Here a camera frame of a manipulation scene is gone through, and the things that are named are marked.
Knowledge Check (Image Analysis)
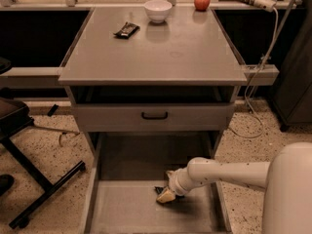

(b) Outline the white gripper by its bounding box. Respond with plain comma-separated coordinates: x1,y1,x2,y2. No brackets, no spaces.
156,169,197,204

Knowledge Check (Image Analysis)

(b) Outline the blue rxbar wrapper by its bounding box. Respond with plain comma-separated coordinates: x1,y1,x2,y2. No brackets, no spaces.
154,185,185,200

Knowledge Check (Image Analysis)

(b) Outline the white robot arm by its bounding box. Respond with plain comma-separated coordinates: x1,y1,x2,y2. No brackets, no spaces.
157,142,312,234

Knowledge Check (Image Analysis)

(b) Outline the open grey drawer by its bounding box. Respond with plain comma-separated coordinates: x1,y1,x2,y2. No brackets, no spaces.
79,134,233,234

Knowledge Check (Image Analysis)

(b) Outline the closed grey drawer front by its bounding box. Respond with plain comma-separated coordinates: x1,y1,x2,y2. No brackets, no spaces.
72,103,234,132

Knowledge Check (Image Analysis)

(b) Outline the grey drawer cabinet counter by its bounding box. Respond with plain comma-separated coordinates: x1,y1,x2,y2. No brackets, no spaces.
59,6,247,156

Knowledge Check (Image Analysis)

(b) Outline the dark cabinet at right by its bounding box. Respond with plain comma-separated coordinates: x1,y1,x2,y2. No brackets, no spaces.
270,10,312,132

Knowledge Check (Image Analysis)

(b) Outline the dark snack bar wrapper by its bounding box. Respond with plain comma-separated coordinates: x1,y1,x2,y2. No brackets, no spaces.
114,22,139,39

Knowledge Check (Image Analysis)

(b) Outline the black shoe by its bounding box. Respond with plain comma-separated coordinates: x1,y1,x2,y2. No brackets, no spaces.
0,175,15,196

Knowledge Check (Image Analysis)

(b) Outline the black office chair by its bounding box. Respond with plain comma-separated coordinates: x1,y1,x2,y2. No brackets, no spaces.
0,56,87,230

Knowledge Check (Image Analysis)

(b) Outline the white ceramic bowl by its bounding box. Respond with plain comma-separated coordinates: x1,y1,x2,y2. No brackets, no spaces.
144,0,173,23

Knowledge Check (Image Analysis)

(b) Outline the red apple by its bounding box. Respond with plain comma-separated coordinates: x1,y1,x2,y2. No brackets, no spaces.
194,0,211,11

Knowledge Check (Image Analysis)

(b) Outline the black drawer handle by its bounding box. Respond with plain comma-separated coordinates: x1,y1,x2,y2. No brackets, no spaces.
140,111,169,120

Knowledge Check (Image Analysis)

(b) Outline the grey side rail left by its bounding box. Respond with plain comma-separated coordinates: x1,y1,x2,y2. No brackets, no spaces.
0,67,62,89

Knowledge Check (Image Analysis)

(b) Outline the white cable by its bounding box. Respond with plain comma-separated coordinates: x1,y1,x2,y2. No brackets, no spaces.
228,7,281,139

